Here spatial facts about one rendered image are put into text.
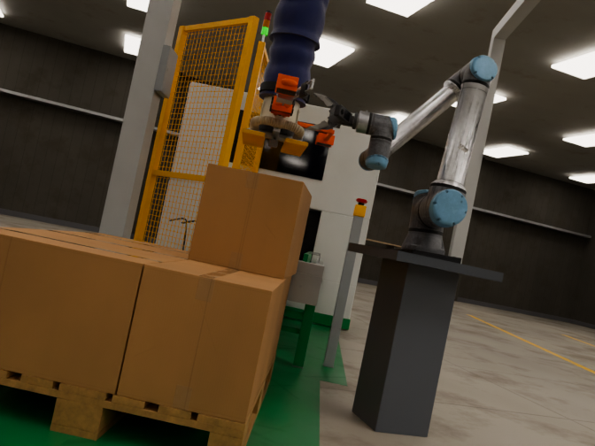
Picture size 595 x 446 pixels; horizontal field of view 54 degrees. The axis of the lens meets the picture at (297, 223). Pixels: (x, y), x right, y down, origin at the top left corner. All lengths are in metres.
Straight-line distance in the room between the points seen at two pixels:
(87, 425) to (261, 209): 1.02
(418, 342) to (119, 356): 1.26
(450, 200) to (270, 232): 0.73
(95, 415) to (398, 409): 1.26
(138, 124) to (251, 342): 2.41
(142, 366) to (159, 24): 2.69
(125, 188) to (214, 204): 1.58
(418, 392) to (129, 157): 2.33
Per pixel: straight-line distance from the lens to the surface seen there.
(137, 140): 3.92
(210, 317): 1.78
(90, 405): 1.93
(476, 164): 6.07
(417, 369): 2.58
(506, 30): 6.24
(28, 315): 1.96
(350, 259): 3.56
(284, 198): 2.35
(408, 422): 2.63
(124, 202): 3.90
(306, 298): 3.01
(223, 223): 2.38
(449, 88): 2.71
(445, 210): 2.41
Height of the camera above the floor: 0.70
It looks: 2 degrees up
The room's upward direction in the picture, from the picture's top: 12 degrees clockwise
